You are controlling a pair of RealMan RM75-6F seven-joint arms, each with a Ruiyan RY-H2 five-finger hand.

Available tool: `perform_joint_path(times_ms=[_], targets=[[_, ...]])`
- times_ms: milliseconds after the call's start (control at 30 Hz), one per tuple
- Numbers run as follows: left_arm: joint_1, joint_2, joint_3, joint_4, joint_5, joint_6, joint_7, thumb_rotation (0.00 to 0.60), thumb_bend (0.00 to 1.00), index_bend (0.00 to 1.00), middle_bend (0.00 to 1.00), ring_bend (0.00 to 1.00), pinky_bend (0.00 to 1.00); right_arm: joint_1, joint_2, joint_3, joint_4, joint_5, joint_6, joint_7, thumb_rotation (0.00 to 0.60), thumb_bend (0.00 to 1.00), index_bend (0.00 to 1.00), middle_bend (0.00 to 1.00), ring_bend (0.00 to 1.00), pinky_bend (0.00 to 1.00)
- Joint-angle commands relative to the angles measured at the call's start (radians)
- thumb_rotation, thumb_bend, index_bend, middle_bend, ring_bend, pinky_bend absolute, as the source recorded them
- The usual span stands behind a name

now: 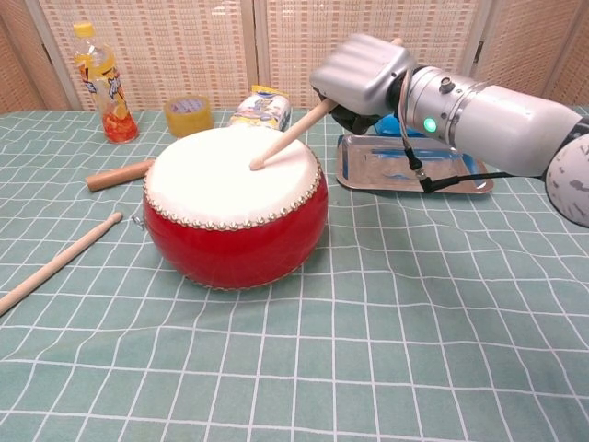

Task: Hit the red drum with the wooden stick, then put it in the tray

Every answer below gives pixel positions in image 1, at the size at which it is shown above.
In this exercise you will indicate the red drum white skin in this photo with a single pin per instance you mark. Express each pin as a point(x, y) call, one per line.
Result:
point(230, 244)

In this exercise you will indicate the yellow packing tape roll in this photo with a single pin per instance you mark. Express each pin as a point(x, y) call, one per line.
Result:
point(188, 119)

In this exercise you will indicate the green white checked tablecloth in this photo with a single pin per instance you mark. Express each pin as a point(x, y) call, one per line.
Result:
point(322, 359)

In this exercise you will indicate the wooden drumstick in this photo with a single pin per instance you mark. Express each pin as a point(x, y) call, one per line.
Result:
point(290, 136)
point(55, 264)

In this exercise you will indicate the stainless steel rectangular tray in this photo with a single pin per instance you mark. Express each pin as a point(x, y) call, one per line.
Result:
point(377, 168)

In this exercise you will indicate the blue pump detergent bottle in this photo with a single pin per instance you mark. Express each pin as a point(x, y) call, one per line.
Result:
point(389, 126)

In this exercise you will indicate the orange drink bottle yellow cap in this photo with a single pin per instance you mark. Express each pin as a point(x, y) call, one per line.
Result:
point(108, 92)

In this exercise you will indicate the bamboo folding screen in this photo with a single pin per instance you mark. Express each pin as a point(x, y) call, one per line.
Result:
point(161, 50)

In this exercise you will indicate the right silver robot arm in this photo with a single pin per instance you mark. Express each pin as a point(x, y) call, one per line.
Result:
point(497, 124)

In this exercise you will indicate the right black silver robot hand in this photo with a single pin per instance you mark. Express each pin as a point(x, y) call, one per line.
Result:
point(363, 69)

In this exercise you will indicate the packaged white rolls yellow header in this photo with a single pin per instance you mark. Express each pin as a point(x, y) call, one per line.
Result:
point(262, 110)

